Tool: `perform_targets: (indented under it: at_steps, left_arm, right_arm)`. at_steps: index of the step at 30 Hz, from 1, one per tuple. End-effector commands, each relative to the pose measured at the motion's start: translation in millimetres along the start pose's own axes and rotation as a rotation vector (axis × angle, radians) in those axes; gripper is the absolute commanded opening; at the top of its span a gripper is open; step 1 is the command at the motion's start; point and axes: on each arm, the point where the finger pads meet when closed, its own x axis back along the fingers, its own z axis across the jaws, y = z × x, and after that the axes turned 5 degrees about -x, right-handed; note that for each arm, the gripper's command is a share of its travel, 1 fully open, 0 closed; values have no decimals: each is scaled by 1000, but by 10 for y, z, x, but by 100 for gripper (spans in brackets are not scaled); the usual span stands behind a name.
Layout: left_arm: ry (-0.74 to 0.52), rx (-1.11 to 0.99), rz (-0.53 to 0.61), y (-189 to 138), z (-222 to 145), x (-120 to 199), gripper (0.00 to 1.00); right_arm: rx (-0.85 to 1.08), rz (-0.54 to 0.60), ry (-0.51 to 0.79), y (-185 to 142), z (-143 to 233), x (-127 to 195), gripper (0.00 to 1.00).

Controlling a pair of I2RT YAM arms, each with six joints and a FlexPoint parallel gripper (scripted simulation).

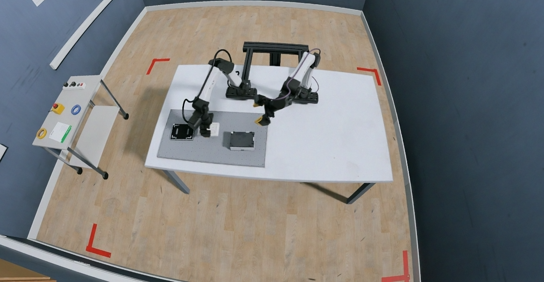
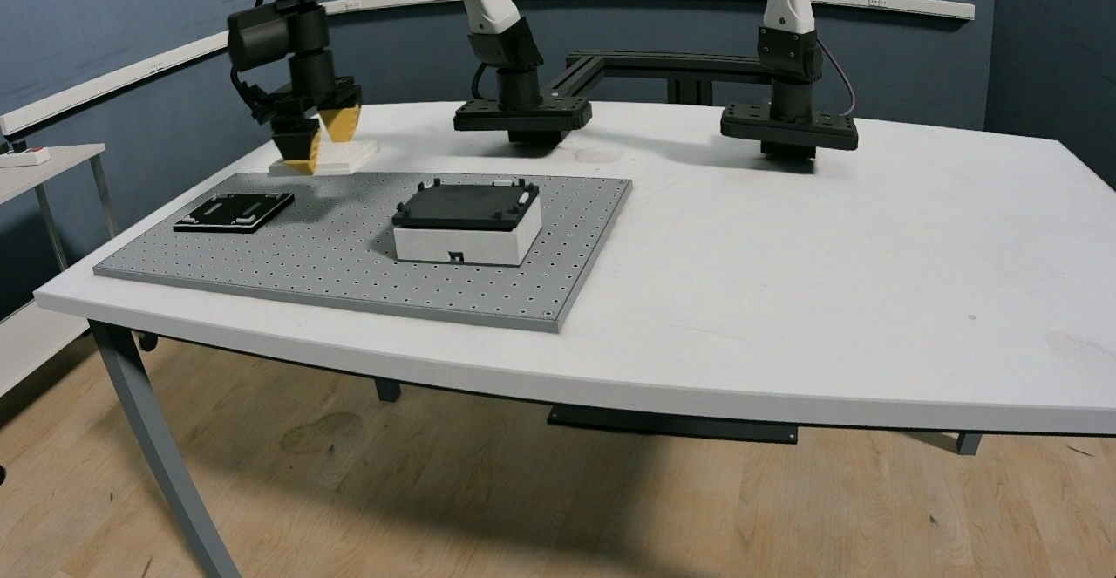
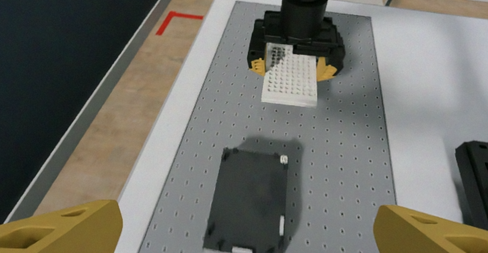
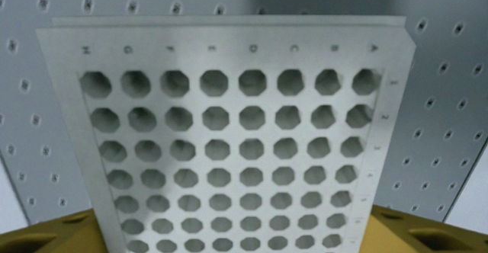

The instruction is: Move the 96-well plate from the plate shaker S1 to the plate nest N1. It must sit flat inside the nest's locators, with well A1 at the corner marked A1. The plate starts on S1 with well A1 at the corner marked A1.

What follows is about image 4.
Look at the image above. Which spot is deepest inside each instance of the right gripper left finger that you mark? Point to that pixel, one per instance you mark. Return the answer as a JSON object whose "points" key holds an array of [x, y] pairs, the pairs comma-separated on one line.
{"points": [[75, 233]]}

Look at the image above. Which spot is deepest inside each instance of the white well plate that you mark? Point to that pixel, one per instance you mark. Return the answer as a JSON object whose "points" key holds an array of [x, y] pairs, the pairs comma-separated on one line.
{"points": [[236, 141]]}

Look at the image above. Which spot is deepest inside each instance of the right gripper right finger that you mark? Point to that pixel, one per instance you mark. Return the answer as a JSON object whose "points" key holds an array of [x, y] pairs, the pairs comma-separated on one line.
{"points": [[393, 231]]}

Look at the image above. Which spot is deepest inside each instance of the grey perforated breadboard plate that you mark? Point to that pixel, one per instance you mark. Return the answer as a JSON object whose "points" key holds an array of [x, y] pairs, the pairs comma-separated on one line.
{"points": [[439, 136]]}

